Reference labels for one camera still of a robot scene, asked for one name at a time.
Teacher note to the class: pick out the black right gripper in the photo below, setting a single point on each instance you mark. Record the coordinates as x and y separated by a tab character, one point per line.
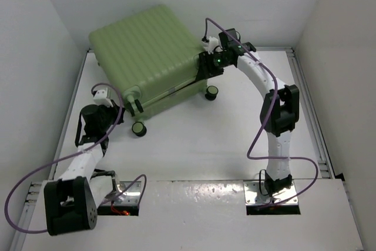
204	72

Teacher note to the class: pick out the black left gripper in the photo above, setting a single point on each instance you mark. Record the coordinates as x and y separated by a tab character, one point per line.
116	109

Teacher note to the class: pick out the green hardshell suitcase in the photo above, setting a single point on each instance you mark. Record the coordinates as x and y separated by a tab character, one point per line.
152	58

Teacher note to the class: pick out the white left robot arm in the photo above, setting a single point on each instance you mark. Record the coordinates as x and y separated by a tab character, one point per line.
72	201

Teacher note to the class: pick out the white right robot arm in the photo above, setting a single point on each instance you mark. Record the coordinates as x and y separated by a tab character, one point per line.
279	112

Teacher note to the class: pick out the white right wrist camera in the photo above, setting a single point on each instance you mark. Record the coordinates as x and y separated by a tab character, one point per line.
210	43

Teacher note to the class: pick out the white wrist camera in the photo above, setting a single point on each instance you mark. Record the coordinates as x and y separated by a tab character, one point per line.
101	97
210	43

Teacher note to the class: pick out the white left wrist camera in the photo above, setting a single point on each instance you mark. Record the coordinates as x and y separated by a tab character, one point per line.
101	97

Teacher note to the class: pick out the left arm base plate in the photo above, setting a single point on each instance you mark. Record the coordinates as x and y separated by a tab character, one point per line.
120	196

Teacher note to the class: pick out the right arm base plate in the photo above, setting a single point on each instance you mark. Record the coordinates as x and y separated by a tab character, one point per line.
256	195

